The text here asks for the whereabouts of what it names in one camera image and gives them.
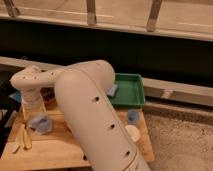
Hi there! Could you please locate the blue grey towel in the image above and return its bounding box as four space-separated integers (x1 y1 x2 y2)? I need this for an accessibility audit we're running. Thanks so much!
28 113 53 135

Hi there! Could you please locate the white lidded container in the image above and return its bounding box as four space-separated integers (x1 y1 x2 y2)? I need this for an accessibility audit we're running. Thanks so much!
125 125 141 142

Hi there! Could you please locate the wooden board table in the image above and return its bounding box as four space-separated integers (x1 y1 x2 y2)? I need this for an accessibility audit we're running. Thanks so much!
0 79 155 168

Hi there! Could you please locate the blue sponge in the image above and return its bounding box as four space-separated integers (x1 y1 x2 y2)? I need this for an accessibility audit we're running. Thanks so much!
107 84 118 97

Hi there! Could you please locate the green plastic tray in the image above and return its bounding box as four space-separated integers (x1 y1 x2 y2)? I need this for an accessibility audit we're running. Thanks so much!
109 73 145 108

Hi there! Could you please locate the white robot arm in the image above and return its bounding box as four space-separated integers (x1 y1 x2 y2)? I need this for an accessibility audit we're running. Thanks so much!
11 60 151 171

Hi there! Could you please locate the brown pine cone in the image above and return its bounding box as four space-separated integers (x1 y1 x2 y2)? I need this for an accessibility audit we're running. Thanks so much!
42 88 55 101

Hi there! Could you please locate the blue plastic cup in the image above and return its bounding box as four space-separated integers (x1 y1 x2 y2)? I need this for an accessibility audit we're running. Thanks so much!
127 110 140 125

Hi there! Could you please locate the blue object at left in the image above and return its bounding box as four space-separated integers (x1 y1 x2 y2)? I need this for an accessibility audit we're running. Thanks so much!
9 91 21 102

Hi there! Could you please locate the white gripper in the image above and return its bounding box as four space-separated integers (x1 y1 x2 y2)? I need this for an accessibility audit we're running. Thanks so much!
21 89 47 121

